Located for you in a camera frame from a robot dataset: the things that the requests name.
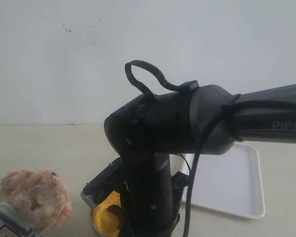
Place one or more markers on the dark wooden spoon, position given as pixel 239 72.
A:
pixel 118 212

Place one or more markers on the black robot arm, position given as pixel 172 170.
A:
pixel 207 120

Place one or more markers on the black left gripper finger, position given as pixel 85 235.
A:
pixel 108 180

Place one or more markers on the white rectangular plastic tray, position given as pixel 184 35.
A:
pixel 230 183

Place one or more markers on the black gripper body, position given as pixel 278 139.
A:
pixel 154 173

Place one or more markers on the steel bowl of yellow millet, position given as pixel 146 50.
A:
pixel 106 214

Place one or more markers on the teddy bear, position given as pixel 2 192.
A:
pixel 32 201

